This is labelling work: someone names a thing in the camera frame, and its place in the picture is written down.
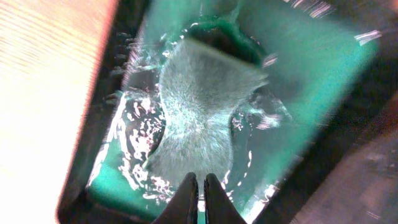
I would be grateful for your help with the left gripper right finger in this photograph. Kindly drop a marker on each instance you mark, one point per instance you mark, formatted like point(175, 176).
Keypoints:
point(218, 207)

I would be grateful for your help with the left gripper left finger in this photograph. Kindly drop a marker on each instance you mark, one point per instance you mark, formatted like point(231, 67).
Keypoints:
point(183, 207)

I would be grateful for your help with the green sponge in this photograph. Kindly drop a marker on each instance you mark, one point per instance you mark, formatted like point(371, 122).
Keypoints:
point(200, 88)

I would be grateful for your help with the rectangular black sponge tray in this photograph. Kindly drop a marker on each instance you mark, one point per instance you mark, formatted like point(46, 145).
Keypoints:
point(331, 72)

